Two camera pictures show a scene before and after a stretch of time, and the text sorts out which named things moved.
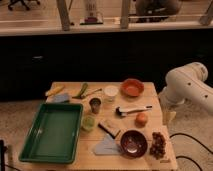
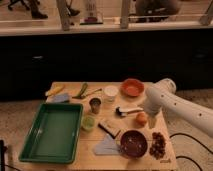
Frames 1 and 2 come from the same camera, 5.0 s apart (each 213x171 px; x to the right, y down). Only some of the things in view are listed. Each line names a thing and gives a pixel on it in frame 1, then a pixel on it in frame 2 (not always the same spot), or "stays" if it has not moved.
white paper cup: (111, 92) stays
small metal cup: (95, 104) stays
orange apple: (140, 120) stays
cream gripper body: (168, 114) → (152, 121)
